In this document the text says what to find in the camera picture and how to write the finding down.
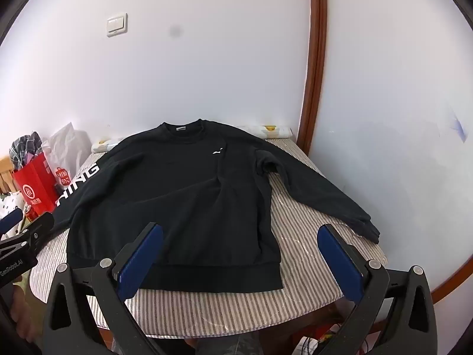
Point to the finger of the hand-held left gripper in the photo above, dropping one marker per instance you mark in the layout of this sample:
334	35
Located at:
38	227
10	220

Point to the striped bed cover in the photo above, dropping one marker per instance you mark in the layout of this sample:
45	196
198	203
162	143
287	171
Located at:
303	273

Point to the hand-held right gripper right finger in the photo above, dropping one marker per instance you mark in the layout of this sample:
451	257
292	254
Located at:
338	259

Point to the wooden chair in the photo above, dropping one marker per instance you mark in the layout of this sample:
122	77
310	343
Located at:
5	177

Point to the wooden baseboard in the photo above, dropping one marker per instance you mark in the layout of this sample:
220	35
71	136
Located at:
449	281

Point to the small red bag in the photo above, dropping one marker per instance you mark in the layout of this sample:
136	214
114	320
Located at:
62	179

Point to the white plastic bag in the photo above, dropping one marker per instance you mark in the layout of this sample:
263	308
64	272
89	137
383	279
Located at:
68	148

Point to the red paper bag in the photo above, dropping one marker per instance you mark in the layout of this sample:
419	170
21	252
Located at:
35	185

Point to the white light switch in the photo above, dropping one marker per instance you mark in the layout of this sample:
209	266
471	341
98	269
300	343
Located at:
117	25

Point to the white dotted cloth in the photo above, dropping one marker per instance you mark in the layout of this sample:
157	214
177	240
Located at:
9	203

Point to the wooden door frame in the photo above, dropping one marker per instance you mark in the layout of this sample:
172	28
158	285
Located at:
314	63

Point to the white printed pillow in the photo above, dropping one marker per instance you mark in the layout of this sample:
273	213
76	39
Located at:
271	130

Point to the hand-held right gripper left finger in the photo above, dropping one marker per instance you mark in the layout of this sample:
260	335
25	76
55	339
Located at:
142	255

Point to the plaid cloth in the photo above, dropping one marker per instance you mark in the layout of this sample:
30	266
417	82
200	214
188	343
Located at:
24	148

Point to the black sweatshirt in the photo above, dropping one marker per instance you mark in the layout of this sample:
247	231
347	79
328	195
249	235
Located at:
177	199

